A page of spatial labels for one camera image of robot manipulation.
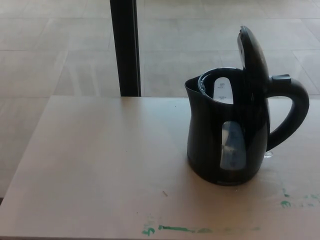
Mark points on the black electric kettle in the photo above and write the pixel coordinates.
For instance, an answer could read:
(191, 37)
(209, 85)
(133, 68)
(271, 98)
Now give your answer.
(205, 140)

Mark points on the black vertical post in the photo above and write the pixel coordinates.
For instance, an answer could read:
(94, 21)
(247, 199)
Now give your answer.
(126, 47)

